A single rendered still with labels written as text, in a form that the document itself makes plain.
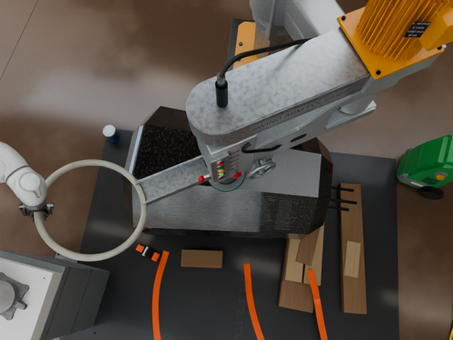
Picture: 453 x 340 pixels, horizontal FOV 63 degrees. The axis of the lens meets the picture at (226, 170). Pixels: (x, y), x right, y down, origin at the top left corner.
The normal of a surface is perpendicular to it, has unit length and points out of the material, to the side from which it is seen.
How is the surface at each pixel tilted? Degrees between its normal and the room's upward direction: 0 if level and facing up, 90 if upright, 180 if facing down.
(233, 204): 45
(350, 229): 0
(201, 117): 0
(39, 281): 4
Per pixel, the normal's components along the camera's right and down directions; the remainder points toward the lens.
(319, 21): -0.01, -0.29
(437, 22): -0.92, 0.39
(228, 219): -0.08, 0.46
